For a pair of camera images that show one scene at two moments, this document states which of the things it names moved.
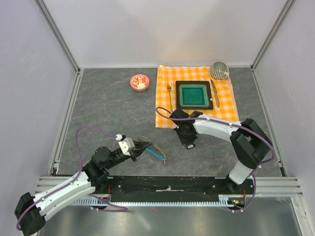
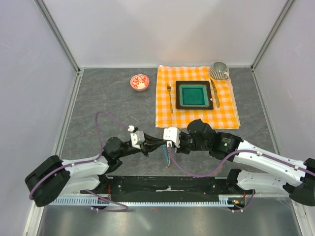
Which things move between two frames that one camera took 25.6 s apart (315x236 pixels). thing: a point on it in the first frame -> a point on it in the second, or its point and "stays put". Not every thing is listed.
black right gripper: [185, 141] -> [180, 149]
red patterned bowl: [140, 82] stays put
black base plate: [178, 189] stays put
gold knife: [215, 90] stays put
